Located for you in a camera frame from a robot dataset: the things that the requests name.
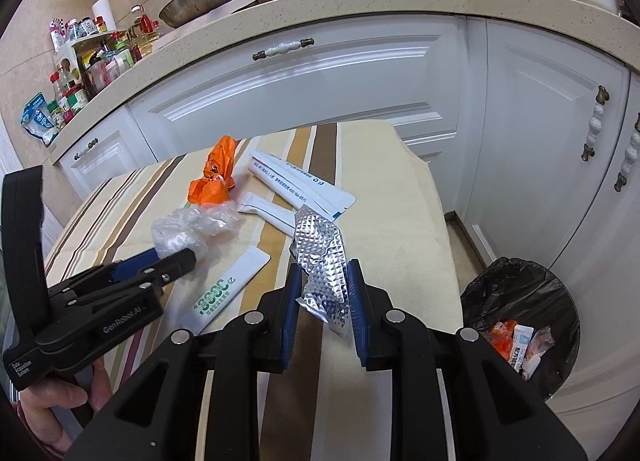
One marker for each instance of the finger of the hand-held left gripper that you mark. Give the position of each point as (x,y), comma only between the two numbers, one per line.
(135,263)
(172,266)

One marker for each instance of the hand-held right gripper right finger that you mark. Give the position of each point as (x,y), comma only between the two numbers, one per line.
(357,313)

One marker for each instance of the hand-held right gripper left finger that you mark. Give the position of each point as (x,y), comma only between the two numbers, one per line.
(291,326)

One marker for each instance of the clear plastic bag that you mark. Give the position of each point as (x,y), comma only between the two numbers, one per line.
(187,231)

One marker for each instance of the silver foil packet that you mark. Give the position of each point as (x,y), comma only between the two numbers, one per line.
(320,261)

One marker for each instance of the orange plastic bag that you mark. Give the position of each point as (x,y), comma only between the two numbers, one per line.
(212,181)
(504,333)

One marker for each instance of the white blue stick packet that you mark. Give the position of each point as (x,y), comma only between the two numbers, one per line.
(520,348)

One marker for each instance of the clear wrapper orange print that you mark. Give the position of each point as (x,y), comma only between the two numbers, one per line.
(540,343)

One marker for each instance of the black bag lined trash bin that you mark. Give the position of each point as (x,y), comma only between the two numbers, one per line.
(565,301)

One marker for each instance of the person's left hand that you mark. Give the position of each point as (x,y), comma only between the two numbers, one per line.
(50,406)

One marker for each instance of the white sachet green print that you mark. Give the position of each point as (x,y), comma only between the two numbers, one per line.
(230,291)

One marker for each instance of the striped tablecloth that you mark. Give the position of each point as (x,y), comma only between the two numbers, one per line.
(390,221)

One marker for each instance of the small white cabinet drawer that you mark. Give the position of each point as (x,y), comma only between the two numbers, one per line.
(110,161)

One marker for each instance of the small white sachet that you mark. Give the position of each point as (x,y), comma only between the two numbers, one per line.
(267,210)

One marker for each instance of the long white stick sachet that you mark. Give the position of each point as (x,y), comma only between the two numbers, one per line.
(290,196)
(305,176)

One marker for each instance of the blue snack bag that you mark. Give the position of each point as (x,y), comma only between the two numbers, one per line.
(39,117)

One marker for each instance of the cluster of seasoning bottles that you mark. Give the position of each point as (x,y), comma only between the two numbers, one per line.
(100,66)

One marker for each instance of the white spice rack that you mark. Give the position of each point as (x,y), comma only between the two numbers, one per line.
(70,48)

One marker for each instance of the wide white cabinet drawer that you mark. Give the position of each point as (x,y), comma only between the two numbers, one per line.
(325,91)

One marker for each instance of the yellow cooking oil bottle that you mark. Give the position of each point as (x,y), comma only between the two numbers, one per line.
(145,33)

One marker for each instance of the white cabinet door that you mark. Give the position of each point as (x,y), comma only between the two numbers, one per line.
(610,291)
(540,141)

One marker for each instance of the paper towel roll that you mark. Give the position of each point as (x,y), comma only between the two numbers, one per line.
(104,13)

